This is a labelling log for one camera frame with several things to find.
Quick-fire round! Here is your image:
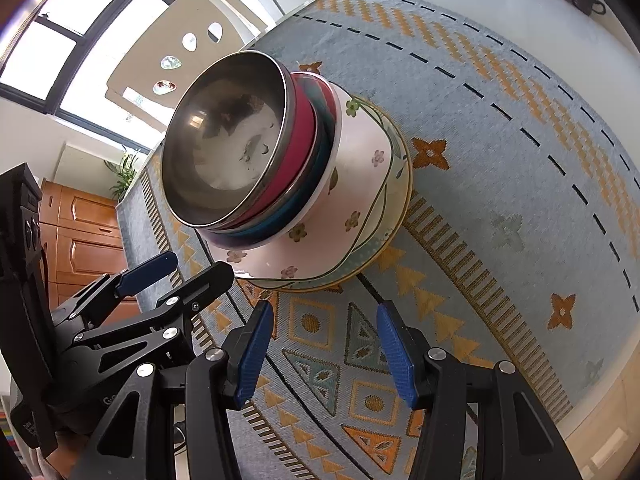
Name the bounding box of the white chair with oval holes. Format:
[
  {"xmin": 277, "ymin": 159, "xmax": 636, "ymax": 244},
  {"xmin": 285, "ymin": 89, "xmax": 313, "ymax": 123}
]
[{"xmin": 102, "ymin": 0, "xmax": 281, "ymax": 126}]

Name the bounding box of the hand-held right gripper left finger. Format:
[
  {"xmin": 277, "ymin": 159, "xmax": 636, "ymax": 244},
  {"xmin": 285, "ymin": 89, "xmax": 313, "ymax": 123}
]
[{"xmin": 70, "ymin": 300, "xmax": 275, "ymax": 480}]

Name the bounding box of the wooden cabinet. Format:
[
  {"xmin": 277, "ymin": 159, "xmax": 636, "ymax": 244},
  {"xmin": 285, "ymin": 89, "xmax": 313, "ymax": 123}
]
[{"xmin": 37, "ymin": 177, "xmax": 141, "ymax": 306}]

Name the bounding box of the steel bowl blue exterior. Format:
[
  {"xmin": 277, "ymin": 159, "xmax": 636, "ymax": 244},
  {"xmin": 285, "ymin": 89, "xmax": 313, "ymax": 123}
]
[{"xmin": 202, "ymin": 72, "xmax": 340, "ymax": 250}]

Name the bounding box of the white plate flower print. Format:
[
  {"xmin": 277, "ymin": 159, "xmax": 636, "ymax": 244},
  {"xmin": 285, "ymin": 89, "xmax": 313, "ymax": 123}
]
[{"xmin": 235, "ymin": 95, "xmax": 408, "ymax": 286}]

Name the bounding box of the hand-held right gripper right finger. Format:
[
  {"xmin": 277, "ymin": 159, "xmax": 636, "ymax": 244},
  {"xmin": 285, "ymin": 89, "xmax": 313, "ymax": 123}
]
[{"xmin": 376, "ymin": 301, "xmax": 586, "ymax": 480}]

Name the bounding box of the green potted plant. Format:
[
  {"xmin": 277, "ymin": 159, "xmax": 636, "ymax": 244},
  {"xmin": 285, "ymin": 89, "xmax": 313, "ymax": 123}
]
[{"xmin": 102, "ymin": 145, "xmax": 146, "ymax": 201}]

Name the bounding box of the pink ceramic bowl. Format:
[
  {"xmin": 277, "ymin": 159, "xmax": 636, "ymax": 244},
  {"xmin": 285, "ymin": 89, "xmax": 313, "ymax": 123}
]
[{"xmin": 220, "ymin": 82, "xmax": 346, "ymax": 256}]

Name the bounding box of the patterned blue table mat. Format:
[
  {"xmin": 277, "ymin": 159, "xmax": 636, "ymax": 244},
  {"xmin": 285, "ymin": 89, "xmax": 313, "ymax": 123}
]
[{"xmin": 116, "ymin": 0, "xmax": 636, "ymax": 480}]

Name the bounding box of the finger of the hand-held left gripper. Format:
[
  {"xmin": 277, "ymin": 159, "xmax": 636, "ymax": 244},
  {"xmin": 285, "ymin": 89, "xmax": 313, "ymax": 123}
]
[
  {"xmin": 157, "ymin": 261, "xmax": 235, "ymax": 336},
  {"xmin": 52, "ymin": 251, "xmax": 179, "ymax": 328}
]

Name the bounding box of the steel bowl red exterior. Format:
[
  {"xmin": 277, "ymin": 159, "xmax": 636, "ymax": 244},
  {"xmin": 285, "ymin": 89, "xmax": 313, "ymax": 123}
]
[{"xmin": 161, "ymin": 51, "xmax": 318, "ymax": 228}]

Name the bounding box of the window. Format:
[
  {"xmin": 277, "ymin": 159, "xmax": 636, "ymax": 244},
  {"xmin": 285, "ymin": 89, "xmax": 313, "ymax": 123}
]
[{"xmin": 0, "ymin": 0, "xmax": 176, "ymax": 153}]

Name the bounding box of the white hexagonal tree-print plate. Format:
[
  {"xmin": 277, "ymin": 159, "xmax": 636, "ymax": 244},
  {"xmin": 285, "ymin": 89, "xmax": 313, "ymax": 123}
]
[{"xmin": 225, "ymin": 82, "xmax": 401, "ymax": 291}]

